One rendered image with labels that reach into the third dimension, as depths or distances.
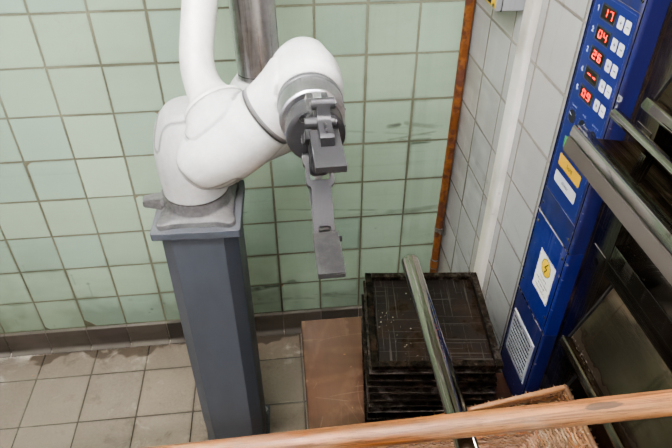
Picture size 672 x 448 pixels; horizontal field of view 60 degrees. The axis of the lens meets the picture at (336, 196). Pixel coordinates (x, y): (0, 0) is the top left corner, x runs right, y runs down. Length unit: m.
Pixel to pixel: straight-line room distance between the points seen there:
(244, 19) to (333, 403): 0.94
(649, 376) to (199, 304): 1.01
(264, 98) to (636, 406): 0.61
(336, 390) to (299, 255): 0.75
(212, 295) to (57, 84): 0.78
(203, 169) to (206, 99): 0.10
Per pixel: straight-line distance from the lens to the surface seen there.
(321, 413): 1.52
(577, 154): 0.91
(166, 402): 2.32
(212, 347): 1.67
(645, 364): 1.14
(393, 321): 1.37
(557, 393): 1.31
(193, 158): 0.88
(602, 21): 1.09
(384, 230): 2.14
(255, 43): 1.30
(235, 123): 0.85
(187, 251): 1.42
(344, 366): 1.60
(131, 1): 1.73
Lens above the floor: 1.85
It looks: 36 degrees down
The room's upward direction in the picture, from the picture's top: straight up
